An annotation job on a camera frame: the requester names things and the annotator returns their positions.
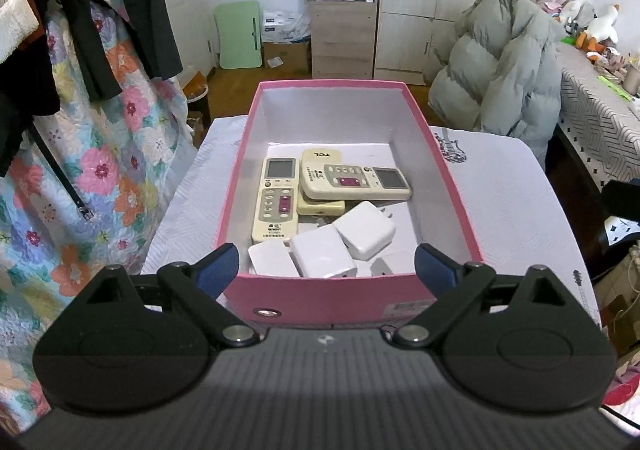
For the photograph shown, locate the wide cream remote control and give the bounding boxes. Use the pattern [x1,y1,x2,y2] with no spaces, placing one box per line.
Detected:
[301,149,413,202]

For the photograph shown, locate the white blue tissue pack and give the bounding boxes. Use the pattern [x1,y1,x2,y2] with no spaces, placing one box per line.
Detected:
[261,10,311,44]

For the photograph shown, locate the table with patterned cloth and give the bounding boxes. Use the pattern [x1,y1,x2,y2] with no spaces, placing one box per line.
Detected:
[552,43,640,231]

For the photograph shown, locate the pink cardboard box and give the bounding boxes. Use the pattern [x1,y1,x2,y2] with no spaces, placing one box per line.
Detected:
[215,79,485,328]

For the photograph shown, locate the cream remote control with screen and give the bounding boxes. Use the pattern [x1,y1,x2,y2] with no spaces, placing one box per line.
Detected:
[251,157,300,245]

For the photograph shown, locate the green folding table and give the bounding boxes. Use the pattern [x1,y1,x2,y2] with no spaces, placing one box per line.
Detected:
[214,0,263,70]

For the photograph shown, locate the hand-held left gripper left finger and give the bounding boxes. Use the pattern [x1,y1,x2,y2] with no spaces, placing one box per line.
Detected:
[65,243,262,349]

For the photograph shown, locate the light wooden wardrobe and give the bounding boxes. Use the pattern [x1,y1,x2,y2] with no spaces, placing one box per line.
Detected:
[374,0,541,86]

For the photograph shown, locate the floral quilt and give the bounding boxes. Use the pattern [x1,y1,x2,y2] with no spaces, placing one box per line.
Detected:
[0,0,201,431]

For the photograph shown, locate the black belt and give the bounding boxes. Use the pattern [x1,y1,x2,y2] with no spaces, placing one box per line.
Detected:
[27,123,95,221]

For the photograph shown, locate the wooden shelf cabinet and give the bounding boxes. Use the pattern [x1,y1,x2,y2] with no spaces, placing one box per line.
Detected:
[305,0,381,80]

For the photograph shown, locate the black garment with white cuff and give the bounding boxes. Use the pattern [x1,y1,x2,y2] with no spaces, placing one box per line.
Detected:
[0,0,53,176]

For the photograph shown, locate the waste bin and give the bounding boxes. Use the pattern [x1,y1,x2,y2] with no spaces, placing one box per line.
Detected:
[182,71,210,131]

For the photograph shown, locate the dark hanging garment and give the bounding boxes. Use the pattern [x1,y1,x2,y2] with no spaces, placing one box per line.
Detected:
[20,0,183,101]

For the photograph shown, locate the white quilted tablecloth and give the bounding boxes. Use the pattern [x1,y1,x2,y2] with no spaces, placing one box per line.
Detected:
[140,115,601,331]

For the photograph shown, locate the white goose plush toy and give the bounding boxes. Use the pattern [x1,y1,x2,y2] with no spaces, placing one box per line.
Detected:
[560,0,591,26]
[575,4,621,54]

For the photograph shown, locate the yellowed remote control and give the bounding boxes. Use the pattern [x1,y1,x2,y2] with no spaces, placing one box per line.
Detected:
[297,190,347,217]

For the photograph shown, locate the white power adapter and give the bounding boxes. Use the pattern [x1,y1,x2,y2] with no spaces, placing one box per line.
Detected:
[332,201,397,261]
[290,224,357,280]
[370,250,417,277]
[248,240,302,278]

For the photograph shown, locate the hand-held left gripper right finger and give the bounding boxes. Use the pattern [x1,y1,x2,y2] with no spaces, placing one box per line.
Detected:
[391,243,582,350]

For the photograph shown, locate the grey puffer jacket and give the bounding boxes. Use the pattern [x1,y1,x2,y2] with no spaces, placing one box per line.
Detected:
[429,0,563,171]

